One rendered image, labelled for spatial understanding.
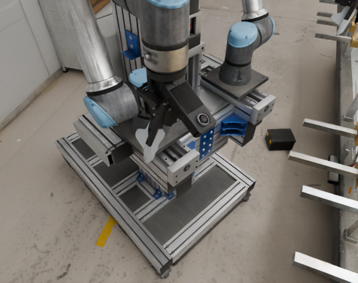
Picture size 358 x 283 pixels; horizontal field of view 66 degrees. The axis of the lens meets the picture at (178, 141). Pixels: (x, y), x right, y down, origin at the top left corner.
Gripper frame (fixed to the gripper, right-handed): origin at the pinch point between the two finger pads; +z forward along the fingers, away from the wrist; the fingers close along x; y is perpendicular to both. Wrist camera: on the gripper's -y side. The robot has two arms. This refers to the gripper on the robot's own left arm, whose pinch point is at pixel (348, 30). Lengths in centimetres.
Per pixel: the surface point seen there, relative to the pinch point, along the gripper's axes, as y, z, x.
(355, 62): 18, 70, -121
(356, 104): -9, 50, -39
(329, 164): -20, 46, 16
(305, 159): -12, 46, 21
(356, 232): -42, 54, 30
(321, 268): -38, 36, 63
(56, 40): 256, 92, 21
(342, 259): -44, 62, 39
